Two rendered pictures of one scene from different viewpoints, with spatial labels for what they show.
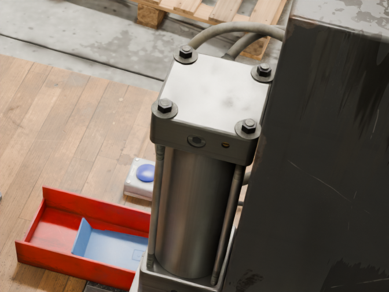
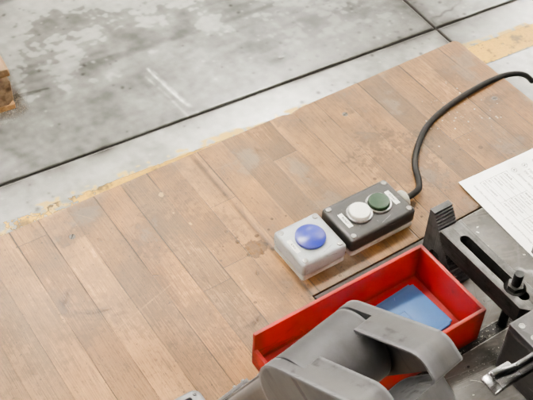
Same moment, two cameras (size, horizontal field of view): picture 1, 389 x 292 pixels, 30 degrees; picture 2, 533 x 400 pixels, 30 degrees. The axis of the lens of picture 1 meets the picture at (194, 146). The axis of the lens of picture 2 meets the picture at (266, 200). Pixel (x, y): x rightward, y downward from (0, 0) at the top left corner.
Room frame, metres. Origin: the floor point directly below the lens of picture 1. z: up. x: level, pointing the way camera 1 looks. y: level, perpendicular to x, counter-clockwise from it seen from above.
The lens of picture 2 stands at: (0.26, 0.69, 1.89)
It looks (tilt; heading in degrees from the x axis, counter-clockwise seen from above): 47 degrees down; 317
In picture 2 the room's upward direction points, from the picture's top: 3 degrees clockwise
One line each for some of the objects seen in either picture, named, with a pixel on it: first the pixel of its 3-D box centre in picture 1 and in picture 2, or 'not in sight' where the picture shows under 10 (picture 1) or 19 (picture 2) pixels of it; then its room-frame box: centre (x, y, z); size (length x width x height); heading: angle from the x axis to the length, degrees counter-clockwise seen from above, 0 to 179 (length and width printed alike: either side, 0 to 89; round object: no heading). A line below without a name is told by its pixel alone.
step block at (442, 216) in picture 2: not in sight; (450, 244); (0.69, -0.04, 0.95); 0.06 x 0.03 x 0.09; 172
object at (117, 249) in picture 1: (121, 248); (387, 326); (0.66, 0.09, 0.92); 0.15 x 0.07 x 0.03; 87
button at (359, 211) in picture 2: not in sight; (358, 214); (0.81, 0.00, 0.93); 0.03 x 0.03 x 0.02
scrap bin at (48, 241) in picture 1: (102, 241); (369, 336); (0.66, 0.13, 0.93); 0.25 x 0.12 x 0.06; 82
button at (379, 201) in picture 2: not in sight; (377, 205); (0.81, -0.03, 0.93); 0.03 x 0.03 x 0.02
